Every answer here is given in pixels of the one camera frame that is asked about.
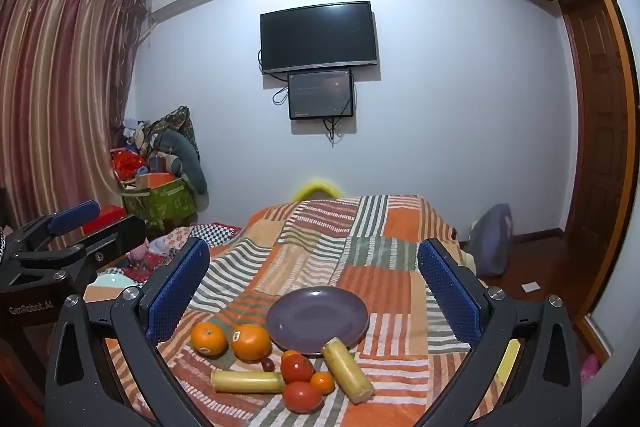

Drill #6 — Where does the purple plate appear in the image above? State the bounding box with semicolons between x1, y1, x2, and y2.
266;286;371;356

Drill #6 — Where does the dark patterned cushion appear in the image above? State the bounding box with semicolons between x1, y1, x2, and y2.
145;106;201;158

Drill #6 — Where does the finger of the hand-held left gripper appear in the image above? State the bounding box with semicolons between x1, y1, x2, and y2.
60;214;147;281
10;201;101;253

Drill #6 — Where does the wooden door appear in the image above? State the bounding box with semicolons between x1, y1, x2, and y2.
559;0;629;288

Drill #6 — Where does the small black wall monitor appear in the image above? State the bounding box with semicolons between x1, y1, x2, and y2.
288;69;355;121

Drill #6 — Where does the striped patchwork blanket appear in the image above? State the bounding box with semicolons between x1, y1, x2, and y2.
85;194;521;427

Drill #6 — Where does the yellow bed sheet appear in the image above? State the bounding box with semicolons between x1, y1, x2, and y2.
495;339;521;379

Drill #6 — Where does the orange box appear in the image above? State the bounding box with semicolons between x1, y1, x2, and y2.
137;173;176;188

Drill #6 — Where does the checkered cloth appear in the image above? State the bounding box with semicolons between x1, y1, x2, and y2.
192;223;241;240

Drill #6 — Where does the red tomato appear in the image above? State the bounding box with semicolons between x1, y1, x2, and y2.
280;353;315;384
282;381;324;414

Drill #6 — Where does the black wall television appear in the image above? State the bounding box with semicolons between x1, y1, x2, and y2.
260;0;378;75

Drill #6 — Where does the green storage box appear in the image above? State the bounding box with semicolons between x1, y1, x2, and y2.
121;177;197;230

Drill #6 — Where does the yellow plastic chair back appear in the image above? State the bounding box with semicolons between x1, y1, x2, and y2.
291;180;346;202

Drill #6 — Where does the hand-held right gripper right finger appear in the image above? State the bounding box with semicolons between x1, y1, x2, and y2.
417;237;584;427

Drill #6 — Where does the pink slipper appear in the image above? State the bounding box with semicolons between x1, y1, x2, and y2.
580;354;600;388

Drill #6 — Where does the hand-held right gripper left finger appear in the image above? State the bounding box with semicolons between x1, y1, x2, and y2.
45;237;211;427

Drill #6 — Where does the purple bag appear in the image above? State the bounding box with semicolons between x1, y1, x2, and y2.
465;203;513;278

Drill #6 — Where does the red plastic bag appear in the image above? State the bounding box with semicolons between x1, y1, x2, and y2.
111;149;150;180

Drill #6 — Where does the pale yellow cucumber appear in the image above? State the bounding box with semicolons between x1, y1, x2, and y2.
210;369;285;394
321;337;376;404

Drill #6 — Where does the red box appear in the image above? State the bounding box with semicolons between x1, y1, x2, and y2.
82;205;126;235

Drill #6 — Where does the striped red curtain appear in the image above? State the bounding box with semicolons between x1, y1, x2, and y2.
0;0;151;233

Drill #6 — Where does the large orange with sticker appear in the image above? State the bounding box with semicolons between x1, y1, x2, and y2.
190;322;229;358
230;324;273;362

